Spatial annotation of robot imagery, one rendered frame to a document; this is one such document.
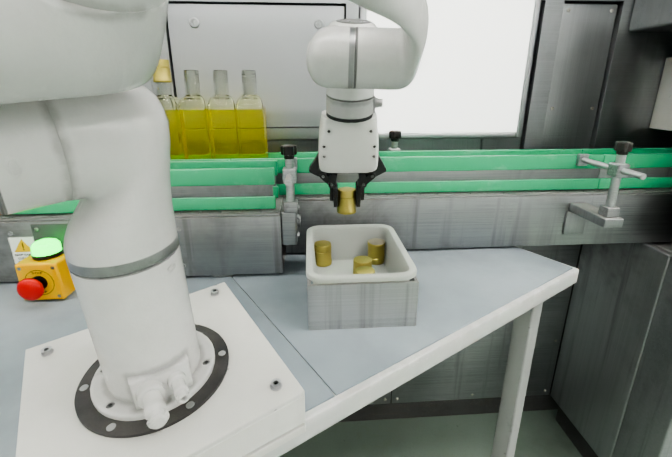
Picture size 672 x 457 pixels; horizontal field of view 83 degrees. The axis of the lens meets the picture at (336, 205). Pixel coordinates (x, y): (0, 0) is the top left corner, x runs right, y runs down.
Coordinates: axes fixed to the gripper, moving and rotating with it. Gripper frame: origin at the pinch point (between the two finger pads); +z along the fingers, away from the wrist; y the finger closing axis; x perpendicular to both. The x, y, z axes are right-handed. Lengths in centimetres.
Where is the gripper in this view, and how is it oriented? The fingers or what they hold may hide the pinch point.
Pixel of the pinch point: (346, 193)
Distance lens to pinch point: 69.5
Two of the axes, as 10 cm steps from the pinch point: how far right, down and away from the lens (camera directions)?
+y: -10.0, 0.1, -0.4
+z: -0.1, 8.4, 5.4
